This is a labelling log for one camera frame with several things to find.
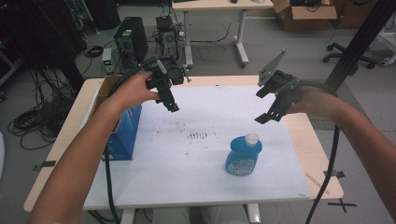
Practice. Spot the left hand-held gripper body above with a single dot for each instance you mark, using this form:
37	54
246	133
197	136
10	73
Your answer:
176	74

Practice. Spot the white table mat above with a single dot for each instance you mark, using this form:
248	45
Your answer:
193	174

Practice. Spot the blue open cardboard box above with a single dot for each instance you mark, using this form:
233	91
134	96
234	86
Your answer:
127	133

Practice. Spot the wooden desk with white legs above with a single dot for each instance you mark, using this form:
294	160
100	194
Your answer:
218	4

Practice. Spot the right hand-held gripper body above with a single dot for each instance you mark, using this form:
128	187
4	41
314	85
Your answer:
285	84

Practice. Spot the small grey device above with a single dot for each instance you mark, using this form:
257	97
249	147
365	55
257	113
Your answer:
107	60

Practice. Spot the person's right hand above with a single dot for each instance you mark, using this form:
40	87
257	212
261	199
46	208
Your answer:
317	102

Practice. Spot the large black computer tower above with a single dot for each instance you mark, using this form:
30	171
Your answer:
132	40

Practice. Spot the open brown cardboard box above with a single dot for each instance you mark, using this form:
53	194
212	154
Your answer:
303	15

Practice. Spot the black tape strip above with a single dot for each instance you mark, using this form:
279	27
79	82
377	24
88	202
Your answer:
45	165
334	173

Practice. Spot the black metal post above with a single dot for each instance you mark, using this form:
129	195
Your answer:
361	40

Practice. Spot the person's left hand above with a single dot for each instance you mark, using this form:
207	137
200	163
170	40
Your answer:
134	91

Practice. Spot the blue bottle with white cap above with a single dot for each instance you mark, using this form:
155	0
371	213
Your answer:
243	157

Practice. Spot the small open computer case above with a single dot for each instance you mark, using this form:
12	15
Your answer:
168	39

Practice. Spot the white table leg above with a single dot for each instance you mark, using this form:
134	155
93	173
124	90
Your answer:
253	213
128	216

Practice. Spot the black office chair base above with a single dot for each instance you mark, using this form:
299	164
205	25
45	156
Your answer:
348	56

